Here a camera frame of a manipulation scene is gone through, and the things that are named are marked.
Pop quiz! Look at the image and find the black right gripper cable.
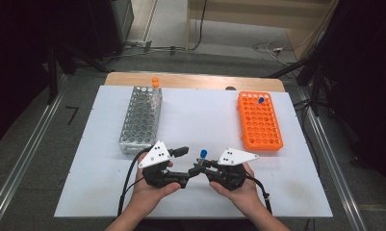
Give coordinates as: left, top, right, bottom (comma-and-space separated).
244, 175, 273, 215

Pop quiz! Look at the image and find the black floor cable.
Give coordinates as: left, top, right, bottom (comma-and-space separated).
186, 0, 209, 52

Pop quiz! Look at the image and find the white board sheet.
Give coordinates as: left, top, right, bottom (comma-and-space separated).
54, 85, 334, 219

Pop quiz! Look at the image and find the white floor cable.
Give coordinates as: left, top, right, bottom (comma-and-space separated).
251, 40, 290, 66

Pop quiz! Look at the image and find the metal floor rail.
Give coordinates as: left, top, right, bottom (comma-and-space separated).
300, 92, 369, 231
0, 74, 69, 227

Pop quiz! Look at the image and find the black metal stand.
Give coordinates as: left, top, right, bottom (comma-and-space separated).
46, 42, 60, 106

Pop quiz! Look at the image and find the orange plastic test tube rack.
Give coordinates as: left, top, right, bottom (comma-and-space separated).
237, 90, 284, 152

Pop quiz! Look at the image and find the power strip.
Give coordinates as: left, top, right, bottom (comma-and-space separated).
125, 38, 154, 53

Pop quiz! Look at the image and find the person's left hand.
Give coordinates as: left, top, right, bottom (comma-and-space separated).
130, 152, 182, 219

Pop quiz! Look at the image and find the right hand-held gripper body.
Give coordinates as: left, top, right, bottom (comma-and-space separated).
206, 147, 260, 191

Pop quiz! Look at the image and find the silver metal test tube rack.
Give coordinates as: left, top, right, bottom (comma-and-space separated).
117, 85, 163, 156

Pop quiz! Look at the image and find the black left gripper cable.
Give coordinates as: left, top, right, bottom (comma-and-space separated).
116, 147, 151, 218

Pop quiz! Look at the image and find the dark cabinet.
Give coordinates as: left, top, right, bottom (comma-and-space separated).
86, 0, 135, 62

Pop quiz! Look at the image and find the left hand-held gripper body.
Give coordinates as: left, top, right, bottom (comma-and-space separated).
138, 140, 190, 190

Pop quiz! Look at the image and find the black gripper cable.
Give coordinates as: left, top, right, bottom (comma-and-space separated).
116, 147, 151, 218
244, 175, 273, 215

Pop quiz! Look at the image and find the person's right hand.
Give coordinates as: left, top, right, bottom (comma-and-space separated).
208, 162, 263, 217

